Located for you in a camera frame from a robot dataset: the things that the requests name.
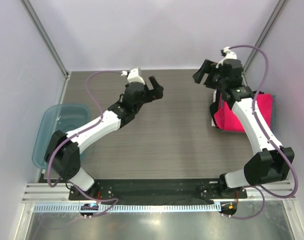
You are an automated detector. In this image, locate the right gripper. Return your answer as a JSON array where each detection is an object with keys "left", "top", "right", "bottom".
[{"left": 194, "top": 59, "right": 228, "bottom": 91}]

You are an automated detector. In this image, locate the pink t shirt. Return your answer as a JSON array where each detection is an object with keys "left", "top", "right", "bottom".
[{"left": 214, "top": 92, "right": 272, "bottom": 133}]

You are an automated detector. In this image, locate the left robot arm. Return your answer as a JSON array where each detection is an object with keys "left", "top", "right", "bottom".
[{"left": 44, "top": 76, "right": 164, "bottom": 201}]

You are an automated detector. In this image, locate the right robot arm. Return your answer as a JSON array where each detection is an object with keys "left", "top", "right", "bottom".
[{"left": 193, "top": 59, "right": 294, "bottom": 198}]

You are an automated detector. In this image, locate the folded white t shirt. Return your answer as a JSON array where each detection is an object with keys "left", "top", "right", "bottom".
[{"left": 211, "top": 90, "right": 216, "bottom": 127}]

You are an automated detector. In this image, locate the folded black t shirt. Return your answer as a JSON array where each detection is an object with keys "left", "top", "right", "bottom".
[{"left": 209, "top": 90, "right": 221, "bottom": 121}]

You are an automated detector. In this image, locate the folded grey-blue t shirt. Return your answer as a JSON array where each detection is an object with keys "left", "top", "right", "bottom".
[{"left": 270, "top": 95, "right": 276, "bottom": 131}]

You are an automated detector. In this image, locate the clear blue plastic bin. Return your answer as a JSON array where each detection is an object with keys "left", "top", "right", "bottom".
[{"left": 32, "top": 103, "right": 91, "bottom": 170}]

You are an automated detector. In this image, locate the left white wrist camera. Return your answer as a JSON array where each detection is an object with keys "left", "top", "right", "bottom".
[{"left": 121, "top": 67, "right": 146, "bottom": 87}]

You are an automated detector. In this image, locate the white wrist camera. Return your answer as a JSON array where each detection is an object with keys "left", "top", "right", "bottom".
[
  {"left": 121, "top": 67, "right": 146, "bottom": 87},
  {"left": 216, "top": 46, "right": 238, "bottom": 68}
]

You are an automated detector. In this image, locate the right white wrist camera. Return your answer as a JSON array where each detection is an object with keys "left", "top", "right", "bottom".
[{"left": 216, "top": 46, "right": 238, "bottom": 68}]

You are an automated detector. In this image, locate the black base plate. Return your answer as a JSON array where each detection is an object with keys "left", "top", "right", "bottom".
[{"left": 69, "top": 177, "right": 248, "bottom": 206}]

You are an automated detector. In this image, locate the right aluminium frame post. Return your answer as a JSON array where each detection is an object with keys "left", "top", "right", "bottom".
[{"left": 244, "top": 0, "right": 288, "bottom": 72}]

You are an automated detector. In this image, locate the aluminium frame post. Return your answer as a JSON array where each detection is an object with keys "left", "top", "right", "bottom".
[
  {"left": 244, "top": 0, "right": 288, "bottom": 72},
  {"left": 21, "top": 0, "right": 69, "bottom": 78}
]

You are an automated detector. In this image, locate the slotted cable duct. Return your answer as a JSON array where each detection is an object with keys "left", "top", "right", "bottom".
[{"left": 33, "top": 202, "right": 221, "bottom": 213}]

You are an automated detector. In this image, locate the left aluminium frame post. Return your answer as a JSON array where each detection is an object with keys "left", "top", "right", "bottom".
[{"left": 21, "top": 0, "right": 69, "bottom": 78}]

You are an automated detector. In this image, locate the aluminium rail beam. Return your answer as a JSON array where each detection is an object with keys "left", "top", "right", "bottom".
[{"left": 22, "top": 180, "right": 293, "bottom": 203}]

